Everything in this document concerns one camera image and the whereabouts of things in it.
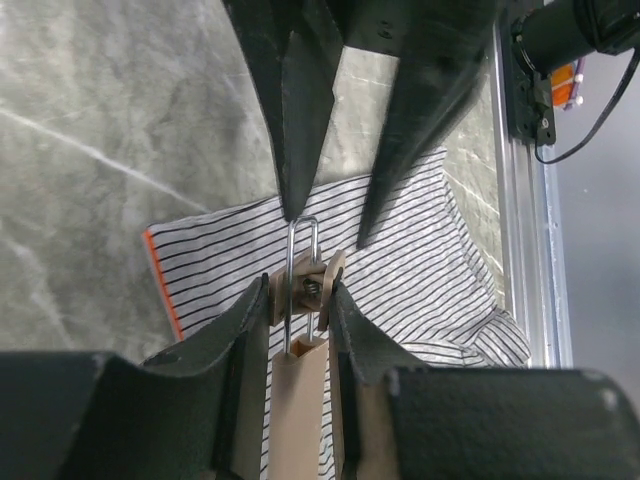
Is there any beige clip hanger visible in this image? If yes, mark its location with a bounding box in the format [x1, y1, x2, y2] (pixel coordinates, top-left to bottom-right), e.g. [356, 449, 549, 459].
[264, 216, 344, 479]

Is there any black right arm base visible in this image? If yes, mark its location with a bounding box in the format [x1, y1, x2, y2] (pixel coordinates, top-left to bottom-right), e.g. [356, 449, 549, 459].
[499, 1, 639, 165]

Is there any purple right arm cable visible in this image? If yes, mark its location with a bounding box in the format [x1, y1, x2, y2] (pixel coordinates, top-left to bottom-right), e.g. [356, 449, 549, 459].
[562, 54, 589, 111]

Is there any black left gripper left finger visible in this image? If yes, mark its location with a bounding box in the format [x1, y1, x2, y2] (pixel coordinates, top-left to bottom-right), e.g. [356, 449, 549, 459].
[1, 276, 269, 479]

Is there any grey striped boxer underwear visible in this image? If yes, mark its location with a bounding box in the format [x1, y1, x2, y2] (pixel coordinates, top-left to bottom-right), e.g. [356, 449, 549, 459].
[142, 147, 532, 480]

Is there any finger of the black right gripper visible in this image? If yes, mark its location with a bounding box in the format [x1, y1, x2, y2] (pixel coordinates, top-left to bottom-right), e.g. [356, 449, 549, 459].
[223, 0, 344, 220]
[342, 1, 500, 248]

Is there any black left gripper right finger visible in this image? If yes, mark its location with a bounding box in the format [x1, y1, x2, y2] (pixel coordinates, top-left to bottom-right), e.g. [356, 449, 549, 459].
[328, 283, 639, 479]

